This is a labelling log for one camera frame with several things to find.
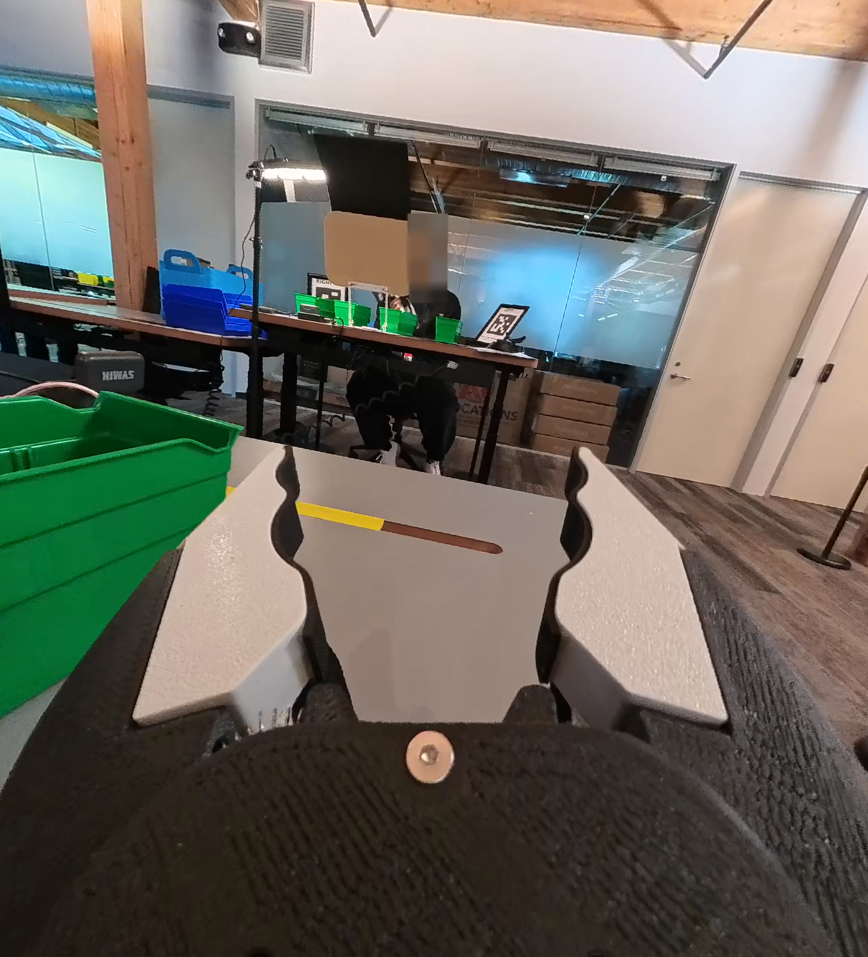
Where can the framed fiducial tag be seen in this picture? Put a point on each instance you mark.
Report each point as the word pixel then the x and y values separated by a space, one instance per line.
pixel 321 288
pixel 505 323

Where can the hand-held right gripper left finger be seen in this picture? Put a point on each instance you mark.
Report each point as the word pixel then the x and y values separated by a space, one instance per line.
pixel 217 620

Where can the wooden workbench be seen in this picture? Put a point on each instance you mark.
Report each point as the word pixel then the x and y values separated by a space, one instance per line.
pixel 105 318
pixel 404 346

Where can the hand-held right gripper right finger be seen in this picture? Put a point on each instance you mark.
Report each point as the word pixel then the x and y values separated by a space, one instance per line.
pixel 636 620

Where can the plain wooden post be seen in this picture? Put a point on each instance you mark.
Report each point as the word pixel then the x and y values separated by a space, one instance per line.
pixel 123 149

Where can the small green bin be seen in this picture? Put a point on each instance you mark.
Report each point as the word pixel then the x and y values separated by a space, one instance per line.
pixel 449 330
pixel 306 304
pixel 396 321

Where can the stack of blue bins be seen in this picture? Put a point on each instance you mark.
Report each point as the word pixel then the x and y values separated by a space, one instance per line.
pixel 202 306

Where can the brown cardboard panel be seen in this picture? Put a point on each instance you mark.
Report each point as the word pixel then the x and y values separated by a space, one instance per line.
pixel 366 250

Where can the wall vent grille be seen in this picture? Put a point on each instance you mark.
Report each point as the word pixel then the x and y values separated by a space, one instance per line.
pixel 286 34

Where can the white door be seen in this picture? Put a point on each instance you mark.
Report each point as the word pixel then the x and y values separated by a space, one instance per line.
pixel 852 419
pixel 748 336

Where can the yellow tape strip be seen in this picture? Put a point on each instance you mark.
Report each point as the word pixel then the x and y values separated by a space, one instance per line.
pixel 344 517

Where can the green bins clear case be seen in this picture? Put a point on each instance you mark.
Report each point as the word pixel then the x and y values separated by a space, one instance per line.
pixel 351 314

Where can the stack of cardboard boxes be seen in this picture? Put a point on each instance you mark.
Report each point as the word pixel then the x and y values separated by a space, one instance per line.
pixel 576 411

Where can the black security camera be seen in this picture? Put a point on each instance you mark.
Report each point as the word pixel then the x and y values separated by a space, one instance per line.
pixel 239 37

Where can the black equipment case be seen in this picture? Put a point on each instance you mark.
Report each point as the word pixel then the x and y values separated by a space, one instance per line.
pixel 112 374

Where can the black wall screen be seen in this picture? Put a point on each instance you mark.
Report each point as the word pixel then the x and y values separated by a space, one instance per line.
pixel 363 176

